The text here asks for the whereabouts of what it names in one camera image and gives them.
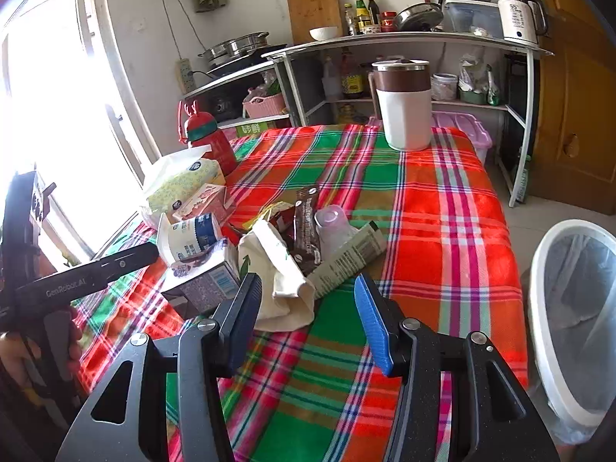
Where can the steel steamer pot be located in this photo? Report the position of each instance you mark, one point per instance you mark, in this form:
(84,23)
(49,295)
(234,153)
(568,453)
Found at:
(226,51)

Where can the white electric kettle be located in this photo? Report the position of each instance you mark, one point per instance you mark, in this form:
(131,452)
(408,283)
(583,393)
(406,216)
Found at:
(523,21)

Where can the white brown thermos jug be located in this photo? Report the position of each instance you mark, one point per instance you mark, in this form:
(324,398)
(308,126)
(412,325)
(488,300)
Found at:
(401,94)

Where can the red green plaid tablecloth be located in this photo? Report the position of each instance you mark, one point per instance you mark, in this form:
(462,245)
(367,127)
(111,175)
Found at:
(441,251)

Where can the strawberry milk carton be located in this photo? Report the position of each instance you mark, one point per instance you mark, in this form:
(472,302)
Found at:
(210,198)

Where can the purple lid storage box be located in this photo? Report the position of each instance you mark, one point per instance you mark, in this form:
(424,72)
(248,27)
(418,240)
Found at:
(470,126)

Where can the green white paper packet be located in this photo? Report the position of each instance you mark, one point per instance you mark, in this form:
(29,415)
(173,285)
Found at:
(349,260)

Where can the translucent storage box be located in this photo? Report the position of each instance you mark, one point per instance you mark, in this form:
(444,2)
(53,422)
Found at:
(472,17)

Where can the person's left hand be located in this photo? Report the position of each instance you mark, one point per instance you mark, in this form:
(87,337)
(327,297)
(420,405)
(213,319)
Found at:
(14,354)

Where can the purple blueberry milk carton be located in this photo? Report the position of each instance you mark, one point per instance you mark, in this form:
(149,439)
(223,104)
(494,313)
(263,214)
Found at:
(200,285)

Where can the clear plastic cup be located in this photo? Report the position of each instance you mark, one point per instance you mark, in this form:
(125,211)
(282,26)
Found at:
(333,229)

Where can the white trash bin with bag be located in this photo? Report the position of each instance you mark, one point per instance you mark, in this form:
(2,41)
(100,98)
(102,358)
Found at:
(571,324)

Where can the red reindeer water bottle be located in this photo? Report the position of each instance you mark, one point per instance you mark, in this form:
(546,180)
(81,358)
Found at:
(198,128)

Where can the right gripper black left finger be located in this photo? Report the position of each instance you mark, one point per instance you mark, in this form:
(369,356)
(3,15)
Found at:
(212,349)

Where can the frying pan with lid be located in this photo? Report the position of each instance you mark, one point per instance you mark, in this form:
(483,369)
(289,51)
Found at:
(424,16)

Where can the brown coffee stick packet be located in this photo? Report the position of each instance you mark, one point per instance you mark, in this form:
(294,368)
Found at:
(306,249)

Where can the red lid jar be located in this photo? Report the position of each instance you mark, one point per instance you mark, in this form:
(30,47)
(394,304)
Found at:
(388,21)

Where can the yellow snack wrapper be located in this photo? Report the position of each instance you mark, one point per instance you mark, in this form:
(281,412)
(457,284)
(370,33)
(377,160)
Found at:
(279,214)

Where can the cream paper bag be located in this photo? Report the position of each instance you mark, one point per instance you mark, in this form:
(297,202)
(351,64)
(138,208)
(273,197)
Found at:
(288,297)

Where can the green sauce bottle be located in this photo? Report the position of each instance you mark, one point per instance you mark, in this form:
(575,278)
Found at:
(363,17)

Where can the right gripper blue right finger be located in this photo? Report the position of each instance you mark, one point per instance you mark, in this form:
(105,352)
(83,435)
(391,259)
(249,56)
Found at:
(403,347)

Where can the dark soy sauce bottle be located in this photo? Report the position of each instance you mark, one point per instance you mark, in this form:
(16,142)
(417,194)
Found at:
(374,11)

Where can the yellow tissue pack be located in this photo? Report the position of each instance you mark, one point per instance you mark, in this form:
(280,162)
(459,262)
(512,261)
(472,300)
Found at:
(175,179)

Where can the white ceramic bowl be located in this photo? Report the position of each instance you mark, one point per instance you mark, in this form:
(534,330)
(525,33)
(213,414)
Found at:
(322,34)

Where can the wooden cutting board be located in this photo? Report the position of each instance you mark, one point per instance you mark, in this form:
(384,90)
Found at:
(305,15)

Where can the white yogurt cup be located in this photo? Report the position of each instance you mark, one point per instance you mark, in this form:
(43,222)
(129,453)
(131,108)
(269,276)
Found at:
(187,239)

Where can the white power strip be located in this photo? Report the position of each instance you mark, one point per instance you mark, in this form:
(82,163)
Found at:
(185,76)

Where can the pink plastic basket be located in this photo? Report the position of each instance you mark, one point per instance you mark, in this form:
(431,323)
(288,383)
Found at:
(260,107)

